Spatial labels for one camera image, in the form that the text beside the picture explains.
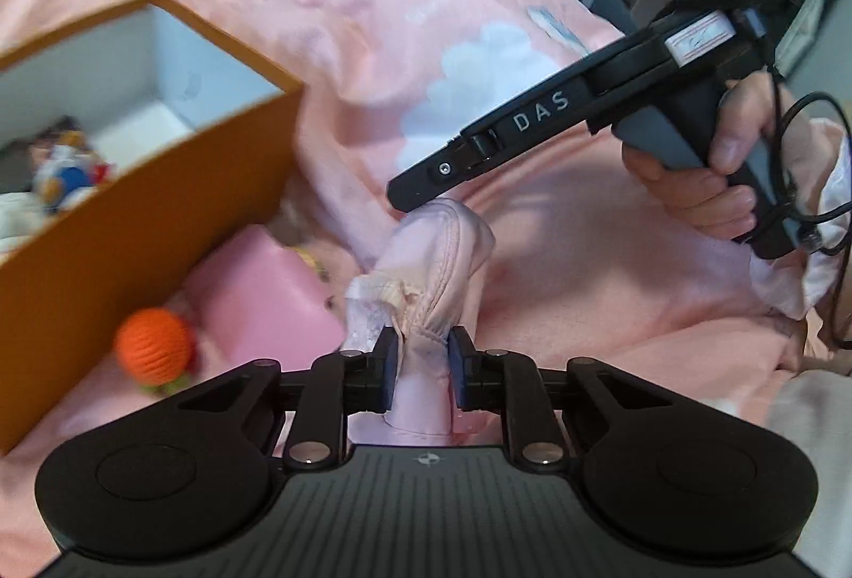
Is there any pink cloud print blanket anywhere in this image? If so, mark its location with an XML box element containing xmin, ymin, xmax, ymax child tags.
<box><xmin>0</xmin><ymin>0</ymin><xmax>852</xmax><ymax>552</ymax></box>

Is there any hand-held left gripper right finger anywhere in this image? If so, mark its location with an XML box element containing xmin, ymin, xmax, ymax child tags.
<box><xmin>447</xmin><ymin>325</ymin><xmax>697</xmax><ymax>467</ymax></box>

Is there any orange cardboard box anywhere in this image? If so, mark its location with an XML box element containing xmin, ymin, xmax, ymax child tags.
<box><xmin>0</xmin><ymin>0</ymin><xmax>308</xmax><ymax>456</ymax></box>

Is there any pink cloth cap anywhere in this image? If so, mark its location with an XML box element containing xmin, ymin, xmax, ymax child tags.
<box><xmin>339</xmin><ymin>199</ymin><xmax>499</xmax><ymax>436</ymax></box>

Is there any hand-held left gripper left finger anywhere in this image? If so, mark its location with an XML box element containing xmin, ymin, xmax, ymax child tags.
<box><xmin>156</xmin><ymin>326</ymin><xmax>402</xmax><ymax>471</ymax></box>

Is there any white shelf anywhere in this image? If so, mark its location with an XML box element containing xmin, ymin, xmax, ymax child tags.
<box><xmin>775</xmin><ymin>0</ymin><xmax>852</xmax><ymax>81</ymax></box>

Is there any plush doll keychain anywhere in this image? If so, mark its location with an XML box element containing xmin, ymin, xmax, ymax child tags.
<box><xmin>30</xmin><ymin>129</ymin><xmax>119</xmax><ymax>216</ymax></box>

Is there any black cable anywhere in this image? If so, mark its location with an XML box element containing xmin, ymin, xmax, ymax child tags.
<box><xmin>728</xmin><ymin>0</ymin><xmax>852</xmax><ymax>351</ymax></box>

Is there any orange crochet ball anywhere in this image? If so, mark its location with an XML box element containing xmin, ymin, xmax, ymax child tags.
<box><xmin>112</xmin><ymin>307</ymin><xmax>199</xmax><ymax>398</ymax></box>

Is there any person's right hand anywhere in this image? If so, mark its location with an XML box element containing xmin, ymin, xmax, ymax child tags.
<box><xmin>622</xmin><ymin>71</ymin><xmax>800</xmax><ymax>243</ymax></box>

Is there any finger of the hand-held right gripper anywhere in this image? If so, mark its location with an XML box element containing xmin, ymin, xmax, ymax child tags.
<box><xmin>384</xmin><ymin>127</ymin><xmax>500</xmax><ymax>215</ymax></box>

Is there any pink plastic block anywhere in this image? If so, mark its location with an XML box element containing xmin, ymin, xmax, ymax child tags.
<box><xmin>185</xmin><ymin>224</ymin><xmax>348</xmax><ymax>367</ymax></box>

